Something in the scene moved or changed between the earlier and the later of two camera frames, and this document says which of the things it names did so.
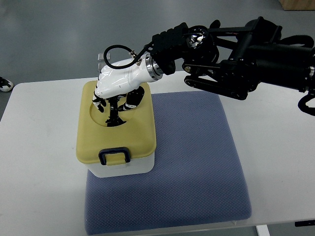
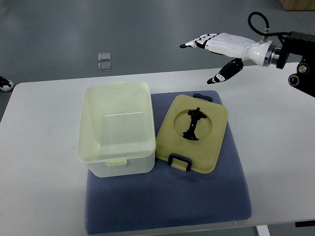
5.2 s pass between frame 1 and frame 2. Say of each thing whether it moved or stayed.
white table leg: stayed
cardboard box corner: stayed
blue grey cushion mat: stayed
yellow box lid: moved
